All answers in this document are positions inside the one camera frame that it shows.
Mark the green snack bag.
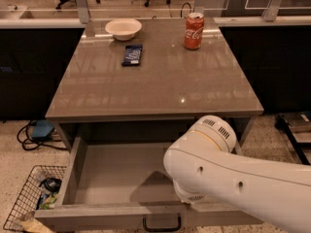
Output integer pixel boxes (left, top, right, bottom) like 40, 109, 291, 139
38, 193, 58, 210

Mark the red coca-cola can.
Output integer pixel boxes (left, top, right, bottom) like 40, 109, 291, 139
184, 13, 205, 50

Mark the black coiled item in basket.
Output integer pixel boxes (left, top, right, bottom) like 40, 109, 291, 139
40, 178, 62, 193

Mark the grey top drawer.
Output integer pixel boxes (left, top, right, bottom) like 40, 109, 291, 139
35, 137, 260, 232

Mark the white bowl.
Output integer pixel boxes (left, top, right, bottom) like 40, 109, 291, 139
105, 18, 142, 41

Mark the black floor cable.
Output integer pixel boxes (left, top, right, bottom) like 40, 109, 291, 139
17, 119, 67, 151

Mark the blue foot pedal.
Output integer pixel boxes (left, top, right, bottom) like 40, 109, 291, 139
31, 119, 54, 140

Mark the yellow snack packet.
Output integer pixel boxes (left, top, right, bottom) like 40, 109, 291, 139
20, 218, 54, 233

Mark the black cart frame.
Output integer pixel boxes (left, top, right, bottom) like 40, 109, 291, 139
275, 111, 311, 165

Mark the grey drawer cabinet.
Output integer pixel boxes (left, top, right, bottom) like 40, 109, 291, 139
46, 18, 263, 147

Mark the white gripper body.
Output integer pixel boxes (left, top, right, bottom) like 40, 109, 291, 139
173, 180, 205, 204

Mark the black wire basket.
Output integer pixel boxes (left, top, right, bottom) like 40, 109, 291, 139
3, 165, 66, 232

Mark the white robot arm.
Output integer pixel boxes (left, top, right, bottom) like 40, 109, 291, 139
163, 116, 311, 233

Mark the dark blue snack bar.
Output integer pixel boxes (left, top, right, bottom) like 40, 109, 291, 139
121, 45, 143, 66

